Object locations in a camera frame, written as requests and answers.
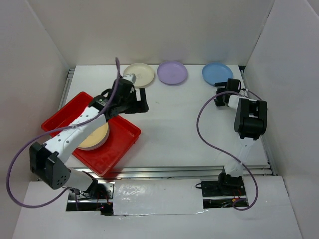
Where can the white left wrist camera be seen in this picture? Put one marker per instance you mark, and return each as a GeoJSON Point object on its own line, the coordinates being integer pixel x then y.
{"type": "Point", "coordinates": [130, 77]}

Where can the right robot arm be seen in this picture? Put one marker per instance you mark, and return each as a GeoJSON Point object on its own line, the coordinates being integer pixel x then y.
{"type": "Point", "coordinates": [250, 123]}

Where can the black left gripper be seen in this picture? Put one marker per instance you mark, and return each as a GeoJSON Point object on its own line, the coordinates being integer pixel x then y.
{"type": "Point", "coordinates": [139, 106]}

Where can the blue plate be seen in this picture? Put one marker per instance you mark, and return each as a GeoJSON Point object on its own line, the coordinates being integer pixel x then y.
{"type": "Point", "coordinates": [216, 72]}

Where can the purple plate at back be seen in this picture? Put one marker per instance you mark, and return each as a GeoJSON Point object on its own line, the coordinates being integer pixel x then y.
{"type": "Point", "coordinates": [172, 72]}

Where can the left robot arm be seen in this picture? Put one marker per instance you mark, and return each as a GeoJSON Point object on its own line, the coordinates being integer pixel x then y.
{"type": "Point", "coordinates": [48, 160]}

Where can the red plastic bin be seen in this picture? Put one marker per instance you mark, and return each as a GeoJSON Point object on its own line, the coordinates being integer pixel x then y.
{"type": "Point", "coordinates": [122, 136]}

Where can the white foil-edged panel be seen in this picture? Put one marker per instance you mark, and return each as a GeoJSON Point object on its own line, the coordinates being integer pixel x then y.
{"type": "Point", "coordinates": [157, 197]}

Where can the aluminium front rail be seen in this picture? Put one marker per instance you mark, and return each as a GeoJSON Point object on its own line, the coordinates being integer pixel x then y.
{"type": "Point", "coordinates": [149, 173]}

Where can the cream plate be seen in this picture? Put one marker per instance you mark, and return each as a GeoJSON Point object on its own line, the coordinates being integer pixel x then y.
{"type": "Point", "coordinates": [144, 74]}

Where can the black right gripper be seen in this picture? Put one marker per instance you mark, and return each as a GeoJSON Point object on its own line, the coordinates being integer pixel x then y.
{"type": "Point", "coordinates": [222, 84]}

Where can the orange plate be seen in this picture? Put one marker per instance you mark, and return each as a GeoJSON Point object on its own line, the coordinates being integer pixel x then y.
{"type": "Point", "coordinates": [95, 139]}

